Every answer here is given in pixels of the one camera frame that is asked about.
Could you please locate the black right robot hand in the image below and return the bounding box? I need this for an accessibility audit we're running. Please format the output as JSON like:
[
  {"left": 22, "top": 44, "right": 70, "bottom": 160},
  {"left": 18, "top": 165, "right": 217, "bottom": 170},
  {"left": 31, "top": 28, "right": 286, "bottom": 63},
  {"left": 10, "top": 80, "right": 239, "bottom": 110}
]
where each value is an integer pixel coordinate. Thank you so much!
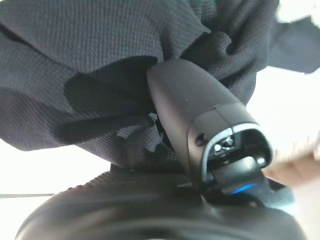
[{"left": 14, "top": 59, "right": 308, "bottom": 240}]

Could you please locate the black knit garment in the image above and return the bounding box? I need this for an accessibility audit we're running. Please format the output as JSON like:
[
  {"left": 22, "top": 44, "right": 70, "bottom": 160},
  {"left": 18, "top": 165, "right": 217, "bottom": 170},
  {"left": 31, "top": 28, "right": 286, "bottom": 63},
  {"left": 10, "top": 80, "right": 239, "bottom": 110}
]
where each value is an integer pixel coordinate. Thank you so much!
[{"left": 0, "top": 0, "right": 320, "bottom": 173}]

